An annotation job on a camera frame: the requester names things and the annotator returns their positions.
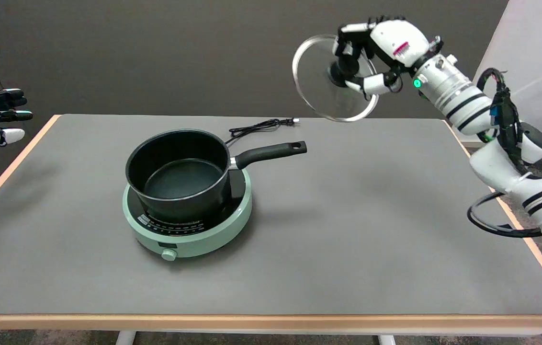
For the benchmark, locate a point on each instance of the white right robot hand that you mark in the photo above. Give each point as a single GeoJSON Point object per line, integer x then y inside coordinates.
{"type": "Point", "coordinates": [398, 40]}

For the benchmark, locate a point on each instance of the glass pot lid black knob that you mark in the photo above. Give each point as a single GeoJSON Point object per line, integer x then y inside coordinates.
{"type": "Point", "coordinates": [314, 72]}

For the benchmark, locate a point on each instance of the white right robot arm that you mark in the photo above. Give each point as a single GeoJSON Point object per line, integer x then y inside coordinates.
{"type": "Point", "coordinates": [453, 91]}

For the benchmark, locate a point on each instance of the white background panel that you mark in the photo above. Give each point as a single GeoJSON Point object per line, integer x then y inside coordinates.
{"type": "Point", "coordinates": [539, 38]}

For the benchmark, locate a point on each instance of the grey table mat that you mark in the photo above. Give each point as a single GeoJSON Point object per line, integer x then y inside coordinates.
{"type": "Point", "coordinates": [347, 215]}

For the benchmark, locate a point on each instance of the green round induction cooker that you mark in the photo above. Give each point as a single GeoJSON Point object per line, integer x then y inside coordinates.
{"type": "Point", "coordinates": [204, 242]}

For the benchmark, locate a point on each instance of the white table leg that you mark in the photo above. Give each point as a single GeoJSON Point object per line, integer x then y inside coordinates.
{"type": "Point", "coordinates": [125, 338]}
{"type": "Point", "coordinates": [387, 340]}

